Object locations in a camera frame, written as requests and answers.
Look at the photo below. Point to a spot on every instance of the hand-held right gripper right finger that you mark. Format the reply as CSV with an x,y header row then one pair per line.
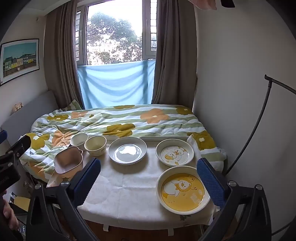
x,y
210,183

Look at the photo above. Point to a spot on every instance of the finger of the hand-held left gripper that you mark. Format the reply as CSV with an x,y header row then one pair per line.
x,y
19,143
2,137

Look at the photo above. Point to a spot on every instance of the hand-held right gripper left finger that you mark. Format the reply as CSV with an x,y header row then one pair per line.
x,y
90,178

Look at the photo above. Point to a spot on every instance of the pink square bowl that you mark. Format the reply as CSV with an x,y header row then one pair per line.
x,y
69,162

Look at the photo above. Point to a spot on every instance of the plain white plate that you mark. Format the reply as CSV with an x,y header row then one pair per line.
x,y
127,150

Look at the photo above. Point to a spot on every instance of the white duck print plate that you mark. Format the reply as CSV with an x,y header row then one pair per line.
x,y
174,153

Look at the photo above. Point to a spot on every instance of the person's left hand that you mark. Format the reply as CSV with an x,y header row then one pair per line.
x,y
7,210

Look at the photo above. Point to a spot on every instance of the yellow box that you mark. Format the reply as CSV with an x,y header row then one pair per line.
x,y
22,201

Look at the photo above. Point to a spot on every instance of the small printed card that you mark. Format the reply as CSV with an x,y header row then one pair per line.
x,y
17,107

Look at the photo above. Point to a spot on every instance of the cream round bowl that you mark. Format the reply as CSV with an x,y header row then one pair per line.
x,y
94,144

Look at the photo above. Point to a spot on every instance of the grey bed headboard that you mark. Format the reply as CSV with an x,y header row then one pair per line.
x,y
30,111

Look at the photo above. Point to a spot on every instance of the white tablecloth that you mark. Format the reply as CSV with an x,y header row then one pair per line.
x,y
129,180

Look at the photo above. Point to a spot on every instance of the white cup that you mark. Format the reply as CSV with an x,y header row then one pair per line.
x,y
78,140

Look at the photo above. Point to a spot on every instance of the green floral pillow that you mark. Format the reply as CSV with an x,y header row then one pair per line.
x,y
74,104

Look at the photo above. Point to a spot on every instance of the floral striped blanket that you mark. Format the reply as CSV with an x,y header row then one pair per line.
x,y
138,120

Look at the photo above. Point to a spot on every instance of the framed house picture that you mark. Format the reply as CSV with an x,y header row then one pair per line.
x,y
19,59

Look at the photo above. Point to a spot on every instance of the brown curtain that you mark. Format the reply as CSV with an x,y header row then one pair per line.
x,y
175,58
60,58

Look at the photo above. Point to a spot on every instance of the light blue cloth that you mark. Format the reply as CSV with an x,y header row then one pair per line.
x,y
115,85

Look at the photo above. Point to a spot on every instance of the black floor lamp stand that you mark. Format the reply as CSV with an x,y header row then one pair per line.
x,y
266,77

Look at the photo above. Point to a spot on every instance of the window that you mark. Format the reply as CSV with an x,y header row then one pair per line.
x,y
111,34

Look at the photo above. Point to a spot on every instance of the pink hanging garment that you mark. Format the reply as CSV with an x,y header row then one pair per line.
x,y
205,3

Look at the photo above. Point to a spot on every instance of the dark hanging object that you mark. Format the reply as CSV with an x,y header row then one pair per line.
x,y
227,2

